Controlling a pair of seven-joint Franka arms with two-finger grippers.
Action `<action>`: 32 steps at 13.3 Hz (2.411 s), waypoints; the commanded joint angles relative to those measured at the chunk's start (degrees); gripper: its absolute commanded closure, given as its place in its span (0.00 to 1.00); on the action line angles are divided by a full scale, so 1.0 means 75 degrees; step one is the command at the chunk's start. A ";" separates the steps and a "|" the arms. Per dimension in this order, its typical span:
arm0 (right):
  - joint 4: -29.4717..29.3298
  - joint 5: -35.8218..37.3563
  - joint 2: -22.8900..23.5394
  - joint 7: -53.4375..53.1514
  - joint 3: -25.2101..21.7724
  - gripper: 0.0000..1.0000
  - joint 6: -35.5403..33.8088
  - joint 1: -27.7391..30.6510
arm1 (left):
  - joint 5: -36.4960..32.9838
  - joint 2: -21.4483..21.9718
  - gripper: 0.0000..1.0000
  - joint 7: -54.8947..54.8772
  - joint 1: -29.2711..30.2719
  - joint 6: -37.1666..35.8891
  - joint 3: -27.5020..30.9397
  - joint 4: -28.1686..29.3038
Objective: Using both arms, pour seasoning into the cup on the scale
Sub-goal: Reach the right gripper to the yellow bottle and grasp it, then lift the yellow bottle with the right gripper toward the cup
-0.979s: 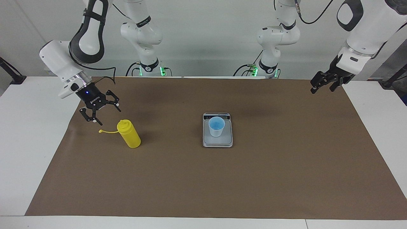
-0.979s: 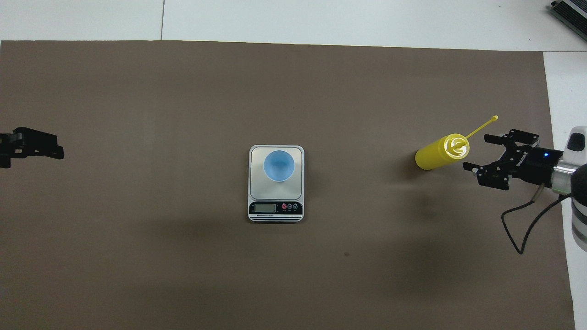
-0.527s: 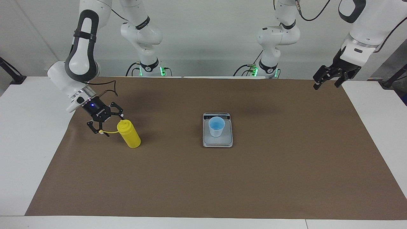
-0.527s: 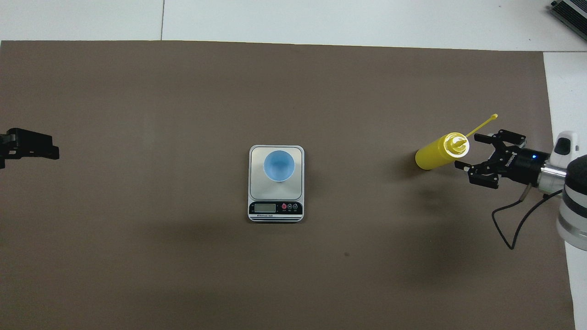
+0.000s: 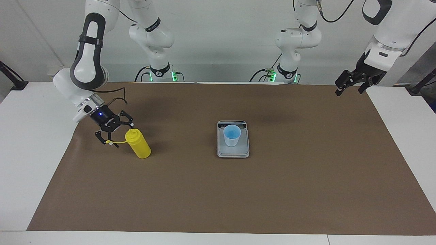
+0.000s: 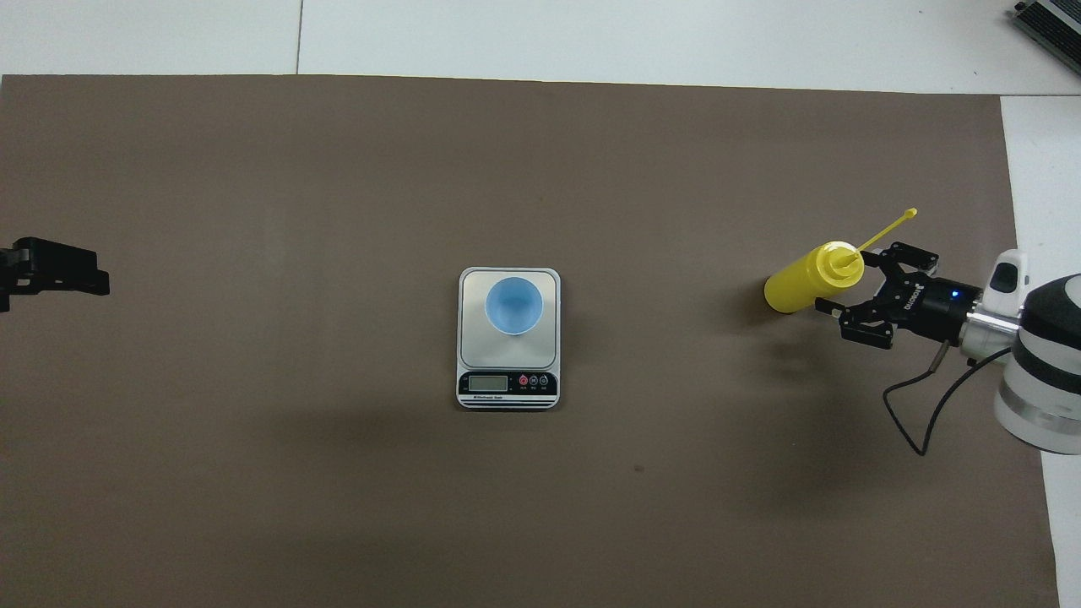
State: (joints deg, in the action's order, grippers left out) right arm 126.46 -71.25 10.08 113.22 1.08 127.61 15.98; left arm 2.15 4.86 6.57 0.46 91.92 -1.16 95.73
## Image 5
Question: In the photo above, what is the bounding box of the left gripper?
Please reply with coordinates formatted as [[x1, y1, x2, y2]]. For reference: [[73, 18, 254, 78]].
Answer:
[[334, 51, 388, 97]]

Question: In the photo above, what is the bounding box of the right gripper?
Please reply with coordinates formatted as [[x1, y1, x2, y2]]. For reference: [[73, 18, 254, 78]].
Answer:
[[89, 105, 135, 148]]

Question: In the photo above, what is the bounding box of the translucent blue plastic cup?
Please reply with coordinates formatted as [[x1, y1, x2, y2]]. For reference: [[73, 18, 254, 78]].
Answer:
[[223, 125, 242, 147]]

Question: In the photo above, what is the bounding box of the grey kitchen scale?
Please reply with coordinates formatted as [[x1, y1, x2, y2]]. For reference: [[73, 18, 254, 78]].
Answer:
[[217, 120, 250, 159]]

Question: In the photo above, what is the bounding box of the yellow squeeze bottle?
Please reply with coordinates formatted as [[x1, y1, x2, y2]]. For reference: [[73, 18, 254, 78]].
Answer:
[[105, 128, 152, 159]]

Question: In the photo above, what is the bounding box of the black stand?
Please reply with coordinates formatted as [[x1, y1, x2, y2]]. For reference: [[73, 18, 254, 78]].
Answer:
[[405, 67, 436, 96], [0, 61, 29, 91]]

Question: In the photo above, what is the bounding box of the black cable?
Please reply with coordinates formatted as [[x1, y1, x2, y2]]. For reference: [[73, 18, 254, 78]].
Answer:
[[249, 53, 284, 82], [89, 87, 128, 106], [316, 0, 355, 24], [401, 16, 436, 57], [134, 66, 152, 82], [119, 10, 139, 25]]

